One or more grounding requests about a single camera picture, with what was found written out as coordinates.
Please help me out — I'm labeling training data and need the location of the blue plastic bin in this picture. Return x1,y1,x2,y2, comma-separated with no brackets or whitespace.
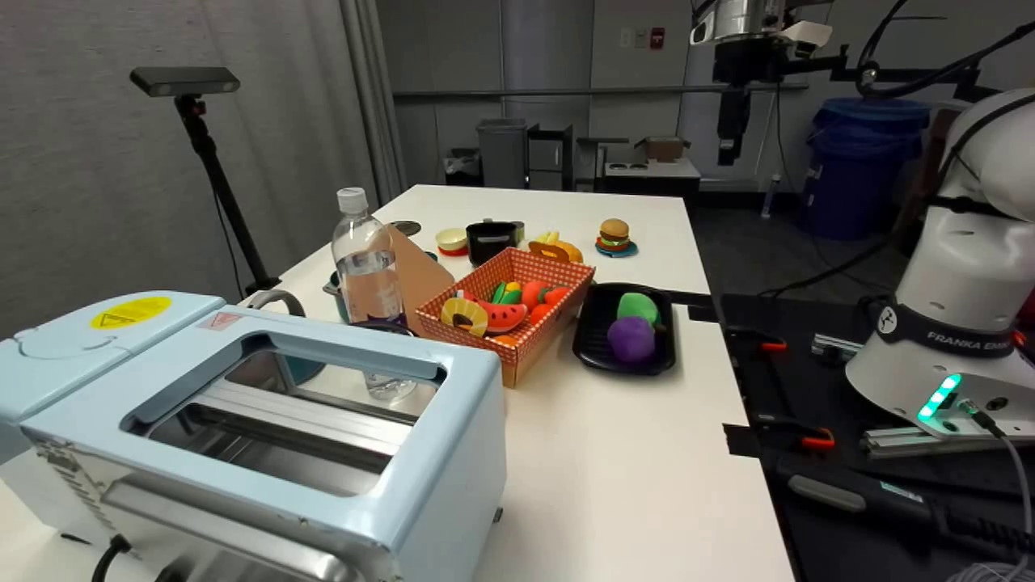
802,93,930,242

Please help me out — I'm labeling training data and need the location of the cream bowl with red rim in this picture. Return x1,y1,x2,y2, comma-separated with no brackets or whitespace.
432,228,472,258

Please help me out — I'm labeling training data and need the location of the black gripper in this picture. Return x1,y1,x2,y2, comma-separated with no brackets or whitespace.
711,37,782,170

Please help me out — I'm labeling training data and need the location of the clear water bottle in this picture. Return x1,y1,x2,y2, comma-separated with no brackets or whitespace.
326,184,406,332

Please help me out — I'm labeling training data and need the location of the grey cabinet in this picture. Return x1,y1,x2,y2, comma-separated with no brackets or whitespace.
475,118,531,189

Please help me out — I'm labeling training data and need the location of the blue round plate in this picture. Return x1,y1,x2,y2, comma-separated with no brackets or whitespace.
593,235,640,262

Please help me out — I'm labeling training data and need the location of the black pot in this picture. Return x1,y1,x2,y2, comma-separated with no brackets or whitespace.
462,217,526,268

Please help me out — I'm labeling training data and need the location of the yellow green fruit plush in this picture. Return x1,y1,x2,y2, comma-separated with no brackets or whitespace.
436,294,491,338

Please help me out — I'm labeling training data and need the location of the brown cardboard carton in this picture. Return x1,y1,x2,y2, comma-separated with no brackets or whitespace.
627,135,691,170

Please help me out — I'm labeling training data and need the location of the white background table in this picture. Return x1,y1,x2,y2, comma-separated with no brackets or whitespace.
600,158,705,198

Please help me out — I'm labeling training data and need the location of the black plastic tray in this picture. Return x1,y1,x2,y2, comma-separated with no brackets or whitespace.
569,281,678,378

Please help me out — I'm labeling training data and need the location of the orange checkered cardboard box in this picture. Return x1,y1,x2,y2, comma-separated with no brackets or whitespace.
383,222,599,388

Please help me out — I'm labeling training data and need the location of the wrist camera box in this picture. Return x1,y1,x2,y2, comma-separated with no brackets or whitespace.
780,17,840,52

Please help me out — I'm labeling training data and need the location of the orange handled clamp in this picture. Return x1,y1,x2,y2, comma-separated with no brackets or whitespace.
753,415,843,456
723,327,796,366

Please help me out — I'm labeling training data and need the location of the purple plush toy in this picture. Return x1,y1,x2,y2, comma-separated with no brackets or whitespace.
606,313,661,366

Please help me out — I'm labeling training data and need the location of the watermelon slice plush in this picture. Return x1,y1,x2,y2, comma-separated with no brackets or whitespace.
483,301,531,338

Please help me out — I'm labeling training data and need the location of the light blue toaster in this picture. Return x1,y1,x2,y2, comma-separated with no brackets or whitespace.
0,289,511,582

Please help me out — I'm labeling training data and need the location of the burger plush toy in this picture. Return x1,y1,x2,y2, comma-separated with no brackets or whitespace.
596,217,633,256

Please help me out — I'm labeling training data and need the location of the green plush toy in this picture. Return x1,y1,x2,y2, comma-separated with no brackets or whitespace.
614,289,662,329

